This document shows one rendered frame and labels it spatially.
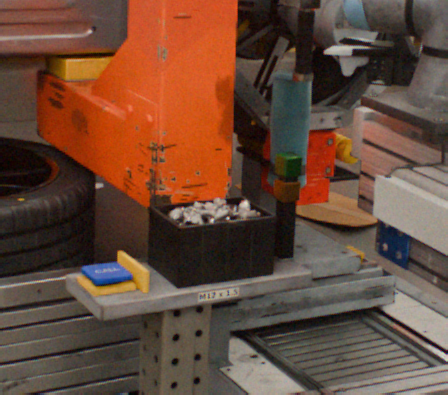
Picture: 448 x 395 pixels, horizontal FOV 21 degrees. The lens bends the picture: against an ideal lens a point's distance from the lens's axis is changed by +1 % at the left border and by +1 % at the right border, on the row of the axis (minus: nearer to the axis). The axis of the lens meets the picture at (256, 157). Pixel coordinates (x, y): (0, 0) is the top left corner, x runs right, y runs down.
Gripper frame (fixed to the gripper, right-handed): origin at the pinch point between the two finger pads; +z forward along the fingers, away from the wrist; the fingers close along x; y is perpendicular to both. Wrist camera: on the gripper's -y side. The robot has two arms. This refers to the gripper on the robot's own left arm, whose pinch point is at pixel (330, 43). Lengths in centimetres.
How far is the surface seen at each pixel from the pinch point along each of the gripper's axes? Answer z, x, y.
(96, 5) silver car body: 56, 9, -2
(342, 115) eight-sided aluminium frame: 2.4, 31.6, 22.2
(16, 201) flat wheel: 56, -31, 33
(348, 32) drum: -0.7, 14.7, -0.3
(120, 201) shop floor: 97, 130, 83
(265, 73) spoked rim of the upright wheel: 21.0, 28.2, 13.3
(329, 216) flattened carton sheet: 25, 140, 82
